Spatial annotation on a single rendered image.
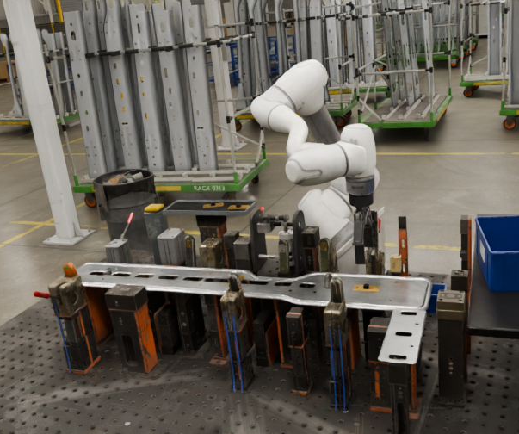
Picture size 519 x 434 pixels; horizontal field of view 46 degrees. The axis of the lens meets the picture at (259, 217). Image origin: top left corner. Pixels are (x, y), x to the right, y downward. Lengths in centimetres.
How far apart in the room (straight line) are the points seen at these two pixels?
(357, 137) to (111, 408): 121
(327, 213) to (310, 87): 60
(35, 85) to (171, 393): 398
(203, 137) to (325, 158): 472
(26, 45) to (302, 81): 373
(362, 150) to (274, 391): 85
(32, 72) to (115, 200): 146
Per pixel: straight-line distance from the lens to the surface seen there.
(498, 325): 182
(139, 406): 219
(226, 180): 614
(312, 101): 237
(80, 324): 239
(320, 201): 268
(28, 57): 574
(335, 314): 185
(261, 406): 207
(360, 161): 185
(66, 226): 601
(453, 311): 187
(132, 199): 490
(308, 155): 178
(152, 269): 241
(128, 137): 685
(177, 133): 656
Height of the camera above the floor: 193
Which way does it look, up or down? 19 degrees down
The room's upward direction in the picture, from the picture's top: 7 degrees counter-clockwise
